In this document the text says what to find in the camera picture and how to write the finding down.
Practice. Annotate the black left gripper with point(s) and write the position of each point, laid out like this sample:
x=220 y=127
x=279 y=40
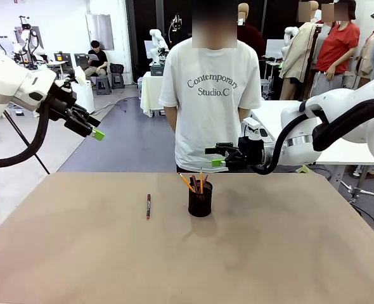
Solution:
x=60 y=104

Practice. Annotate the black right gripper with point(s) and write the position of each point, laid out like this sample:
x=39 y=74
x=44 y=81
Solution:
x=248 y=153

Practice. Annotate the yellow pencil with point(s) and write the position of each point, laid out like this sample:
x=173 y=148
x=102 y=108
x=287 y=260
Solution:
x=201 y=180
x=186 y=182

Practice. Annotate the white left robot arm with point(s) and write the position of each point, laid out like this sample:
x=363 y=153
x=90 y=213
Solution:
x=3 y=76

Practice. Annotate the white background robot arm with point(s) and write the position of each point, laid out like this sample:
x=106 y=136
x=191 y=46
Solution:
x=31 y=35
x=157 y=36

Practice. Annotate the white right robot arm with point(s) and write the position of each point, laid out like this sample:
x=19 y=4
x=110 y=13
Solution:
x=342 y=96

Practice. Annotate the black mesh pen holder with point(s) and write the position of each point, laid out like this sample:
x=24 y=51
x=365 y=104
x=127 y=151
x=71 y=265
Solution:
x=199 y=206

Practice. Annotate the white air purifier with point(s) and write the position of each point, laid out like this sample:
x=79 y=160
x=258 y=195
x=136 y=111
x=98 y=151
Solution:
x=87 y=98

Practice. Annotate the person in white T-shirt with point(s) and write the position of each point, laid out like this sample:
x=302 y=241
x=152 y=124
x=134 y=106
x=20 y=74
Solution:
x=209 y=120

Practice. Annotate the gray plastic stool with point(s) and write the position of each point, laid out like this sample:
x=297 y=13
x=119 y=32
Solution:
x=118 y=80
x=103 y=85

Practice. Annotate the black tripod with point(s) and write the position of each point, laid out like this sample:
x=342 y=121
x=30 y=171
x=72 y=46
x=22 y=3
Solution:
x=45 y=168

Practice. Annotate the black bag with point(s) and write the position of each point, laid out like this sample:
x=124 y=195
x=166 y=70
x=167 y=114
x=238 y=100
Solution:
x=116 y=68

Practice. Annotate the seated person in black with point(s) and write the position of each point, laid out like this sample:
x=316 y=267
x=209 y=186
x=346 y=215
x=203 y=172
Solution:
x=98 y=60

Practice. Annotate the table with white cloth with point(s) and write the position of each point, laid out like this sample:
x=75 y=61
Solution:
x=150 y=92

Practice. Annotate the dark green box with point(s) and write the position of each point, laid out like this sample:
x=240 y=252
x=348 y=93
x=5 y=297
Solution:
x=157 y=69

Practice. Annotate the white board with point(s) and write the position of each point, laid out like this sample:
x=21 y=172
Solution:
x=274 y=47

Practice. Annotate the mannequin in dark red top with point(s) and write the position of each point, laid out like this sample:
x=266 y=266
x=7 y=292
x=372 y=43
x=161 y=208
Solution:
x=253 y=35

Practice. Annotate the white desk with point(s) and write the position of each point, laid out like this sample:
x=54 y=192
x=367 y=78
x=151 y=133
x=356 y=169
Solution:
x=348 y=156

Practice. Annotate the mannequin in beige coat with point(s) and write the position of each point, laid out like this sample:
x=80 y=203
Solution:
x=299 y=54

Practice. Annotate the silver light stand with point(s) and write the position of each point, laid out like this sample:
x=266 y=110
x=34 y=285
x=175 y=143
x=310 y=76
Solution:
x=353 y=190

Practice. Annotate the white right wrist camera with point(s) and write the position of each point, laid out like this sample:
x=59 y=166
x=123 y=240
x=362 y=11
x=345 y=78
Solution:
x=253 y=126

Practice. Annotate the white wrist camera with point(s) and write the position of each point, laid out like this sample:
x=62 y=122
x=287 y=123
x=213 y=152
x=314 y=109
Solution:
x=79 y=76
x=253 y=126

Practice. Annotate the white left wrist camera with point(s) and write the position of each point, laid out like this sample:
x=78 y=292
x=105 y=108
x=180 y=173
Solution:
x=79 y=76

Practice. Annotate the silver wall panel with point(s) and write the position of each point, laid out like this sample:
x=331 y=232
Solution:
x=99 y=31

